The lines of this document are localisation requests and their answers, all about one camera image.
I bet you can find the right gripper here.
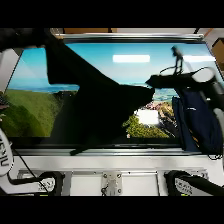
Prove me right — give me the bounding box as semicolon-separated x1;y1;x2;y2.
145;72;198;90

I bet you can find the black garment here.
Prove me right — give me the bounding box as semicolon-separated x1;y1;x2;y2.
44;35;156;157

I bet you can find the navy garment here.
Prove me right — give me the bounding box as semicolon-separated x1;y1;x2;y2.
171;87;224;155

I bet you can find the black cable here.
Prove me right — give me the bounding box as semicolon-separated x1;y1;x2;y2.
159;64;183;76
13;149;38;178

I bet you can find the silver frame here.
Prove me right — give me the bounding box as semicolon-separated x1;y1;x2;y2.
12;32;224;197

